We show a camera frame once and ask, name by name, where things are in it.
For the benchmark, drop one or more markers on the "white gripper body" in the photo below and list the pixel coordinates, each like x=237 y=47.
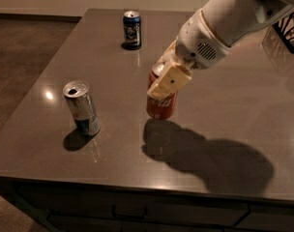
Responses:
x=195 y=42

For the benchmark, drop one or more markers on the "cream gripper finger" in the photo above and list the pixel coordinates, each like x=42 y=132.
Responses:
x=168 y=57
x=173 y=78

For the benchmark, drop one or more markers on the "red coke can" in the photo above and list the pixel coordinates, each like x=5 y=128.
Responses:
x=163 y=109

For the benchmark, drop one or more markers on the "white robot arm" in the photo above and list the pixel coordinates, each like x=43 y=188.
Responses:
x=232 y=20

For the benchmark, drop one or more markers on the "blue soda can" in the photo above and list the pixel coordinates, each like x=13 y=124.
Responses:
x=132 y=29

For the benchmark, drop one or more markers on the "silver redbull can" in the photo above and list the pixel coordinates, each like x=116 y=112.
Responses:
x=80 y=104

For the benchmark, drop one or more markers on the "black wire basket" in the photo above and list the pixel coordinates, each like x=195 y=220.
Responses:
x=285 y=30

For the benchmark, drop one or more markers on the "black drawer handle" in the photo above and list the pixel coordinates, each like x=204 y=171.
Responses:
x=129 y=212

